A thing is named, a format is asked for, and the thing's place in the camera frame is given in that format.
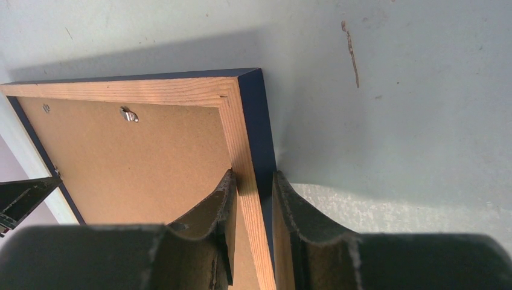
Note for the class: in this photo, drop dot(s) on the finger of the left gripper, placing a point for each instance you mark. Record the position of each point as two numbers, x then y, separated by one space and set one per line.
20 198

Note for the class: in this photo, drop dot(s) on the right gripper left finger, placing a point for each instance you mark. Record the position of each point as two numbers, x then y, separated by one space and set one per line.
196 251

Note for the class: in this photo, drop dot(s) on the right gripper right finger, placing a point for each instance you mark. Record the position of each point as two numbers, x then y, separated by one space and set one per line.
312 251

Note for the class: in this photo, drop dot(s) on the brown backing board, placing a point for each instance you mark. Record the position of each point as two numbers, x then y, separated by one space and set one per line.
150 183

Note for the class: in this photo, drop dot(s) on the wooden picture frame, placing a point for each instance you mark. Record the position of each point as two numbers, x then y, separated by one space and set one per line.
240 140

